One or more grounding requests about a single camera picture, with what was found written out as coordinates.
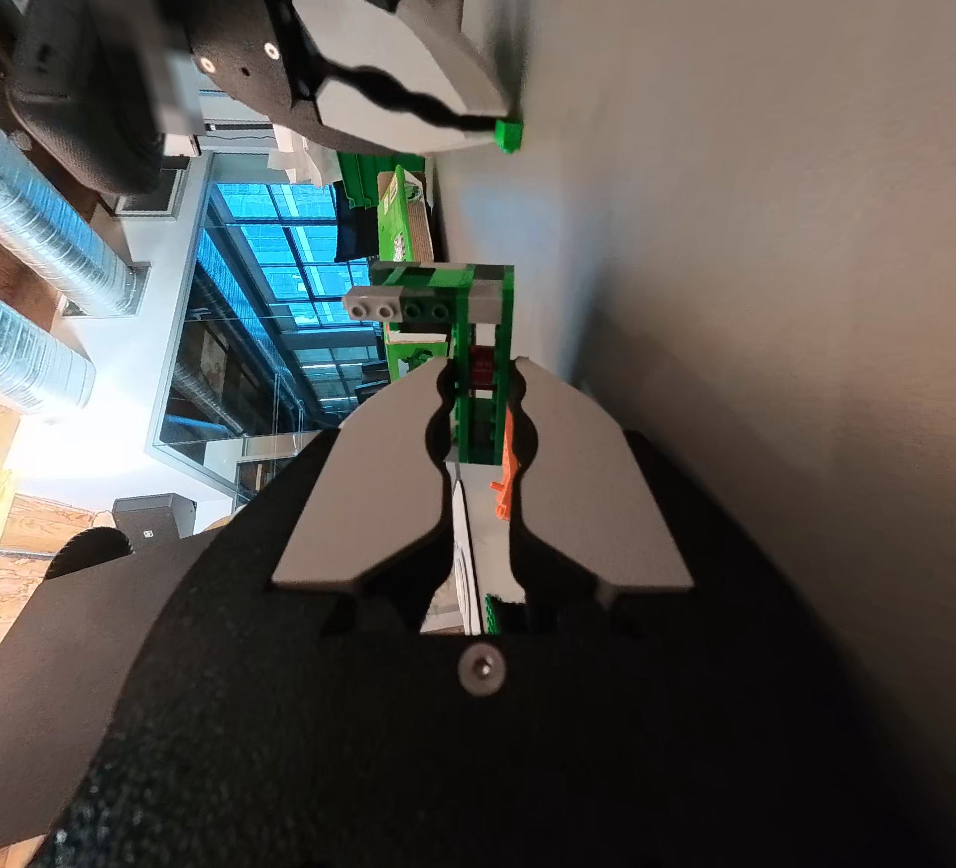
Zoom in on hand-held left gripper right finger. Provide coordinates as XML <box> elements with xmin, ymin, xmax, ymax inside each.
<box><xmin>508</xmin><ymin>356</ymin><xmax>696</xmax><ymax>608</ymax></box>

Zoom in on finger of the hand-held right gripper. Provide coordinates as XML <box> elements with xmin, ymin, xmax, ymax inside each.
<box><xmin>287</xmin><ymin>0</ymin><xmax>518</xmax><ymax>121</ymax></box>
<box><xmin>317</xmin><ymin>77</ymin><xmax>500</xmax><ymax>157</ymax></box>

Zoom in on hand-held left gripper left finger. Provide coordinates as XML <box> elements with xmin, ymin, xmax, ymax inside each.
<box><xmin>271</xmin><ymin>359</ymin><xmax>457</xmax><ymax>632</ymax></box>

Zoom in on green lego build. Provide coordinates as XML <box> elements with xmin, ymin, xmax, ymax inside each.
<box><xmin>345</xmin><ymin>262</ymin><xmax>518</xmax><ymax>467</ymax></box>

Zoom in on green lego box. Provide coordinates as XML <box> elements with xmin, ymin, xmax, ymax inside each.
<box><xmin>377</xmin><ymin>165</ymin><xmax>449</xmax><ymax>399</ymax></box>

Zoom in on green ridged container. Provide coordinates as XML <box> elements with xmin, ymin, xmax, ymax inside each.
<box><xmin>336</xmin><ymin>150</ymin><xmax>428</xmax><ymax>214</ymax></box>

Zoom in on white crumpled paper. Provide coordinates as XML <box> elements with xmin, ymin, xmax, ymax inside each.
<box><xmin>270</xmin><ymin>123</ymin><xmax>339</xmax><ymax>191</ymax></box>

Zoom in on orange brick separator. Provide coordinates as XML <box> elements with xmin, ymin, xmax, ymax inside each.
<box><xmin>489</xmin><ymin>409</ymin><xmax>521</xmax><ymax>522</ymax></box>

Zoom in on dark cloth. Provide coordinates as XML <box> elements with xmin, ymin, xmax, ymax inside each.
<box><xmin>332</xmin><ymin>181</ymin><xmax>383</xmax><ymax>264</ymax></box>

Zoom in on glass partition window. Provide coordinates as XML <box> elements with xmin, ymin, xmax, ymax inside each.
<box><xmin>149</xmin><ymin>155</ymin><xmax>389</xmax><ymax>492</ymax></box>

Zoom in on black speaker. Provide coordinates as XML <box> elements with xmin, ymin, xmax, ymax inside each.
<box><xmin>112</xmin><ymin>493</ymin><xmax>197</xmax><ymax>552</ymax></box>

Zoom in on black curved chair back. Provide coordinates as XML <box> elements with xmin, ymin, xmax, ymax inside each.
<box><xmin>48</xmin><ymin>528</ymin><xmax>135</xmax><ymax>579</ymax></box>

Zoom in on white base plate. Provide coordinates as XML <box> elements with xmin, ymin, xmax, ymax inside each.
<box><xmin>447</xmin><ymin>465</ymin><xmax>486</xmax><ymax>636</ymax></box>

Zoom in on silver ventilation duct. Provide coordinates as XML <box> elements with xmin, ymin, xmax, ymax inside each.
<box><xmin>0</xmin><ymin>301</ymin><xmax>98</xmax><ymax>415</ymax></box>
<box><xmin>0</xmin><ymin>129</ymin><xmax>150</xmax><ymax>318</ymax></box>

